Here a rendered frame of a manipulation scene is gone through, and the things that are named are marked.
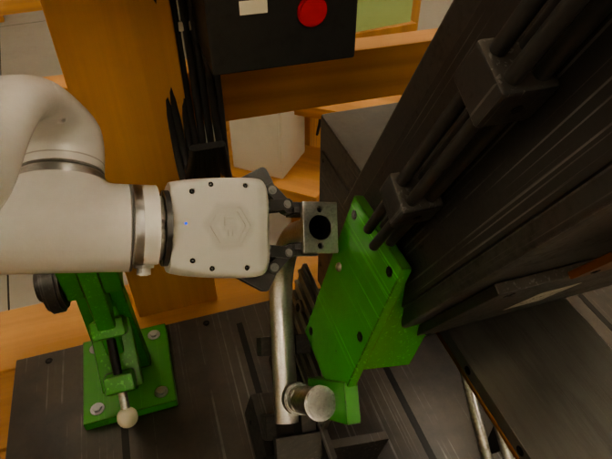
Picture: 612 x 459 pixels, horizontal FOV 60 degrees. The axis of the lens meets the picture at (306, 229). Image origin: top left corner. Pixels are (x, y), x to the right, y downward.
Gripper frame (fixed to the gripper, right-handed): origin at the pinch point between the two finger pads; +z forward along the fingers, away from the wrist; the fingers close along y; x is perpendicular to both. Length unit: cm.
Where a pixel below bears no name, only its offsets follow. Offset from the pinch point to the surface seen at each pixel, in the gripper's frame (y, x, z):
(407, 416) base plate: -25.6, 13.7, 21.0
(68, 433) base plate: -26.0, 31.0, -23.9
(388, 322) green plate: -10.1, -6.7, 5.8
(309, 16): 22.8, -3.2, -0.2
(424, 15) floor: 221, 312, 255
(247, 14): 22.4, -2.3, -6.9
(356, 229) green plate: -0.6, -5.5, 3.3
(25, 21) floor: 222, 439, -65
